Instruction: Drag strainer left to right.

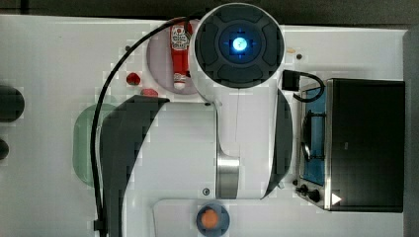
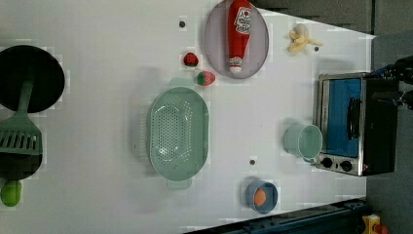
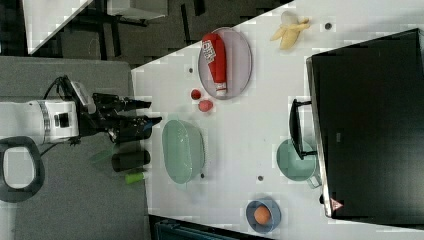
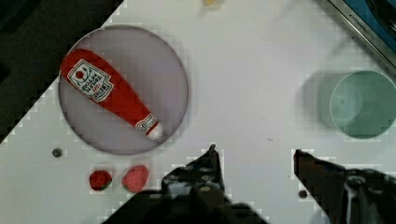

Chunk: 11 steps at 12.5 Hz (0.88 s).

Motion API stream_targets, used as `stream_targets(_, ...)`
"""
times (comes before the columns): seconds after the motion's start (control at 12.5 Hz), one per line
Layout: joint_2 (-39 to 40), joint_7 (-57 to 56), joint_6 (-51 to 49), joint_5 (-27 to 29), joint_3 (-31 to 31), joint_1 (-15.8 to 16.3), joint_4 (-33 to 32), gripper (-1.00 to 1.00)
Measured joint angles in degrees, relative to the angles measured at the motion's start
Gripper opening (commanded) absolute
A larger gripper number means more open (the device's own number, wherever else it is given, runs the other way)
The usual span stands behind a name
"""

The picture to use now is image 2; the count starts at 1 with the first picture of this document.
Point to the green plastic strainer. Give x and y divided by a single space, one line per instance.
178 133

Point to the pink toy strawberry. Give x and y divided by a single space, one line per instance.
205 78

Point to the dark red toy strawberry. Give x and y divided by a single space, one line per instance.
191 60

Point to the grey round plate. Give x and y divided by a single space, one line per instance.
217 47

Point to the orange toy egg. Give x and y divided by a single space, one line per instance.
259 197

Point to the blue bowl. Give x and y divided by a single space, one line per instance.
272 195

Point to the light green mug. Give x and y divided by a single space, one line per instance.
304 141

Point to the red ketchup bottle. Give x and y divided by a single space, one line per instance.
238 30

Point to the peeled toy banana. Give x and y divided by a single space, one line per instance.
300 38

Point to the black toaster oven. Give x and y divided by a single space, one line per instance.
358 128

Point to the green slotted spatula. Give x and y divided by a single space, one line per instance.
18 134

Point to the black frying pan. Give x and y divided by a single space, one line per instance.
28 63

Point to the yellow emergency stop button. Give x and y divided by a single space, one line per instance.
373 225

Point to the green toy fruit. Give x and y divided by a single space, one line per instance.
11 193

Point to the blue metal frame rail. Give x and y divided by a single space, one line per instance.
337 218

